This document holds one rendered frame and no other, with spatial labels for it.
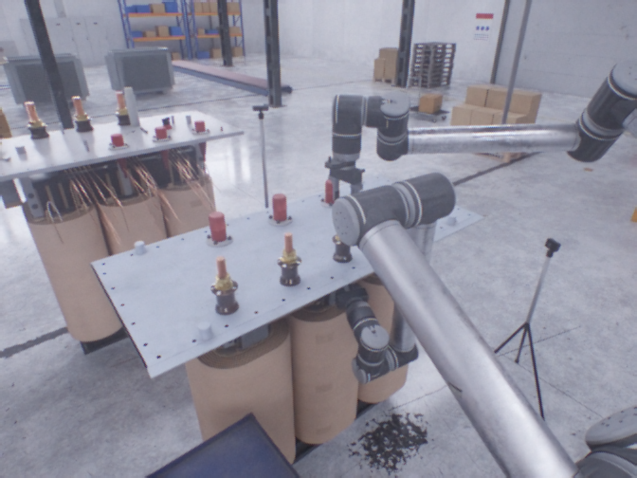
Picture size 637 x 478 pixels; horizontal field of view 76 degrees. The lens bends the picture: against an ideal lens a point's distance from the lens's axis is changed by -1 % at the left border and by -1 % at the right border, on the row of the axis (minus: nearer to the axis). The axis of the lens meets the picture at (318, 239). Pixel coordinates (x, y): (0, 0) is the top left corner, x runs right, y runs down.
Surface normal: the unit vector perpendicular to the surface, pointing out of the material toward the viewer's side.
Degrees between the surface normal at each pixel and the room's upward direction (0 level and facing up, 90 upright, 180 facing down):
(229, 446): 0
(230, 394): 90
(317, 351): 90
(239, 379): 90
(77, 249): 90
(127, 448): 0
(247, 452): 0
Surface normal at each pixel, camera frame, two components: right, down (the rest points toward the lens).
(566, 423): 0.00, -0.87
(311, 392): -0.07, 0.49
